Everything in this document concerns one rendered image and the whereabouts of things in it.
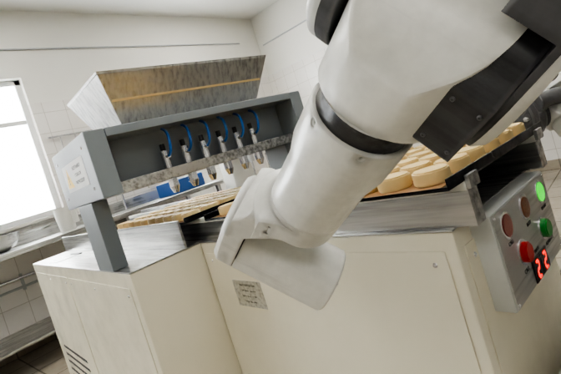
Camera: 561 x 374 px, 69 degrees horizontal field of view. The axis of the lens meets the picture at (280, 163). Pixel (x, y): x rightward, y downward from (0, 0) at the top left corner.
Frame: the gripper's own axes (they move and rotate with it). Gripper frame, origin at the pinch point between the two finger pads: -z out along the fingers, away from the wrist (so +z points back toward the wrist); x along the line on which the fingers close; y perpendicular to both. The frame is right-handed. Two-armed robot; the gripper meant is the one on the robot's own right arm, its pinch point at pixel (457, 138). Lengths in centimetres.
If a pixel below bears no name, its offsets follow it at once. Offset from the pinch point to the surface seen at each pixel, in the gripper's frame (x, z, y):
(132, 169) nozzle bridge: 16, -79, -8
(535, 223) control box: -13.4, -2.6, 29.3
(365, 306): -19.7, -32.1, 27.6
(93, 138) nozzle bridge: 25, -79, 4
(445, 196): -2.7, -17.9, 40.2
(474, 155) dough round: 0.2, -9.8, 32.5
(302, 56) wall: 123, 0, -478
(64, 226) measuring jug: 2, -238, -219
